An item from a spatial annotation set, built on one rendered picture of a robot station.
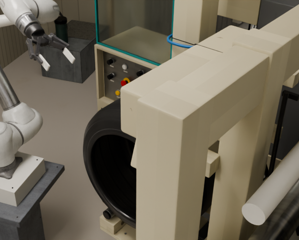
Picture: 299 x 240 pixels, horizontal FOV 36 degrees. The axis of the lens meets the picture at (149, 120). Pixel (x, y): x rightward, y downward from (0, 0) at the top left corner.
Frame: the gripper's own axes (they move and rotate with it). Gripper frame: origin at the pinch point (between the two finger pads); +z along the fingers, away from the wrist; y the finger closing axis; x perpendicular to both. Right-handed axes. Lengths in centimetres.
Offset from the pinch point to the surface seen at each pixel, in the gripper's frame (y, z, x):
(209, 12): -34, 28, 47
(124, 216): 0, 64, -29
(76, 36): -215, -152, -186
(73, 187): -79, 3, -164
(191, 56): 4, 46, 53
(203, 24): -31, 30, 43
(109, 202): 1, 55, -31
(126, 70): -74, -9, -39
